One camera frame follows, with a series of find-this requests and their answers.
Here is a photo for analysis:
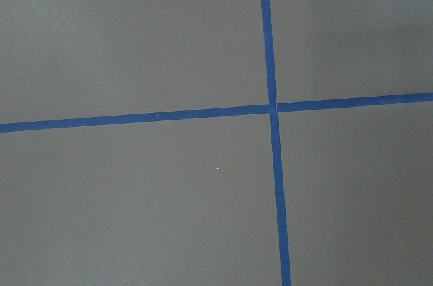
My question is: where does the blue tape strip lengthwise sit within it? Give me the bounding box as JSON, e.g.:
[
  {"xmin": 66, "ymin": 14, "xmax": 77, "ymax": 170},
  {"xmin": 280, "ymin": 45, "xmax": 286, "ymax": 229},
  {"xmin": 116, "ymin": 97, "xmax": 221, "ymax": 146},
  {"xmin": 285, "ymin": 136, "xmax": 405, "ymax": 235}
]
[{"xmin": 260, "ymin": 0, "xmax": 292, "ymax": 286}]

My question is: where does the blue tape strip crosswise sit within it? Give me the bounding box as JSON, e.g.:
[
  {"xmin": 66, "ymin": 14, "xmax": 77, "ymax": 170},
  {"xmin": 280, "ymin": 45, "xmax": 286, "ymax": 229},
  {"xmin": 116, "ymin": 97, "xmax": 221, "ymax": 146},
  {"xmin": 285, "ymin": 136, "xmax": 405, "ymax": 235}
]
[{"xmin": 1, "ymin": 92, "xmax": 432, "ymax": 133}]

